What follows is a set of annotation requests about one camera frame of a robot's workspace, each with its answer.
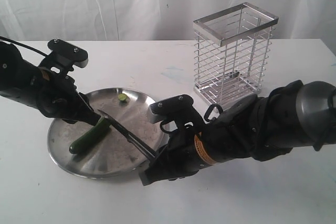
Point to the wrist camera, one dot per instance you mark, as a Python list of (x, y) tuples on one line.
[(64, 56), (178, 109)]

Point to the white backdrop curtain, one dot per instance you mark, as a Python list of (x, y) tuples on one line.
[(151, 19)]

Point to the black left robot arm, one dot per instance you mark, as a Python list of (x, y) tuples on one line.
[(20, 79)]

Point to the small cucumber slice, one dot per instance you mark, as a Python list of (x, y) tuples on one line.
[(123, 98)]

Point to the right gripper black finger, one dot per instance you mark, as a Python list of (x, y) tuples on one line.
[(162, 157), (152, 174)]

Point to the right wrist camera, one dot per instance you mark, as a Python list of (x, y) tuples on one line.
[(178, 109)]

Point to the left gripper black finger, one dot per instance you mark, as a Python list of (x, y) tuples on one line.
[(85, 113)]

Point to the chrome wire utensil basket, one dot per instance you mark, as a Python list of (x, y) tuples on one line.
[(231, 51)]

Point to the round stainless steel plate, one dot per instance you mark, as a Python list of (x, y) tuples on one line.
[(113, 155)]

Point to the green cucumber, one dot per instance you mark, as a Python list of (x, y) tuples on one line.
[(90, 138)]

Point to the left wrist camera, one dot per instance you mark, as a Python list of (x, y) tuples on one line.
[(64, 56)]

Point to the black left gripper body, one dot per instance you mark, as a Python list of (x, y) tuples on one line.
[(59, 98)]

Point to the black handled knife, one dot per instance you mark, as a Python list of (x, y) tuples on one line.
[(148, 152)]

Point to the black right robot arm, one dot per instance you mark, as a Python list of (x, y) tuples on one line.
[(262, 128)]

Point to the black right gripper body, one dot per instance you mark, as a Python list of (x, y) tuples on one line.
[(187, 160)]

